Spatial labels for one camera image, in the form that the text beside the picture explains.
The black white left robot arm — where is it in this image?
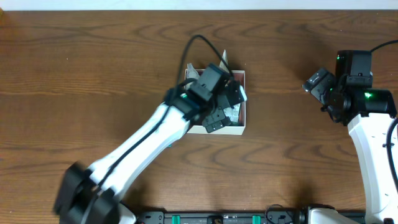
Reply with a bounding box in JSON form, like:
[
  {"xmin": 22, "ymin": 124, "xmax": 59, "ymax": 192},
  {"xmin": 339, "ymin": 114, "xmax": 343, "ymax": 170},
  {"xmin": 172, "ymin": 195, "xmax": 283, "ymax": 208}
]
[{"xmin": 53, "ymin": 85, "xmax": 197, "ymax": 223}]

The white cosmetic tube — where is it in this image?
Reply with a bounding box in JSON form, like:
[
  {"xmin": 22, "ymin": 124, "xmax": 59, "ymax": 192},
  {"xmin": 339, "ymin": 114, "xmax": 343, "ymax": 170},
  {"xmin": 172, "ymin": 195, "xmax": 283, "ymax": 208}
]
[{"xmin": 219, "ymin": 50, "xmax": 229, "ymax": 72}]

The green white soap box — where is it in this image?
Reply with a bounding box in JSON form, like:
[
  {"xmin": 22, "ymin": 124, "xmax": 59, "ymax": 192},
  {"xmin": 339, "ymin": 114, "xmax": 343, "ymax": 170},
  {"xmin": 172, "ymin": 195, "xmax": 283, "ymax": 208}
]
[{"xmin": 223, "ymin": 103, "xmax": 241, "ymax": 126}]

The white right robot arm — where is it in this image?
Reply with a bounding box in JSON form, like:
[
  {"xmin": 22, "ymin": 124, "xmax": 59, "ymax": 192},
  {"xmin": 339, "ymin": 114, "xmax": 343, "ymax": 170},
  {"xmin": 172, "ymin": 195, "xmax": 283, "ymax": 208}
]
[{"xmin": 303, "ymin": 68, "xmax": 397, "ymax": 223}]

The white box with pink interior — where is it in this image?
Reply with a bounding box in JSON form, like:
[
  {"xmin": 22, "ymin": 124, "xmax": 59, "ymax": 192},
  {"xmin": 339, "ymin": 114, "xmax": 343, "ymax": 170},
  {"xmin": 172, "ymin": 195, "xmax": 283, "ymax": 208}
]
[{"xmin": 187, "ymin": 70, "xmax": 246, "ymax": 136}]

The clear spray bottle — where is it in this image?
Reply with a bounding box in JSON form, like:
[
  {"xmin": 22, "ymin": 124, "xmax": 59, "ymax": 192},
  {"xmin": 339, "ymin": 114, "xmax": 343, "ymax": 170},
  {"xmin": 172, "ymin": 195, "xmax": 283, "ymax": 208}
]
[{"xmin": 185, "ymin": 63, "xmax": 200, "ymax": 89}]

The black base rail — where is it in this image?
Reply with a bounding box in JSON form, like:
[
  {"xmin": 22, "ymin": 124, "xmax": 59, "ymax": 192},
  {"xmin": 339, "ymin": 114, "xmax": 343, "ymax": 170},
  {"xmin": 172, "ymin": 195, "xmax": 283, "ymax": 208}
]
[{"xmin": 137, "ymin": 208, "xmax": 305, "ymax": 224}]

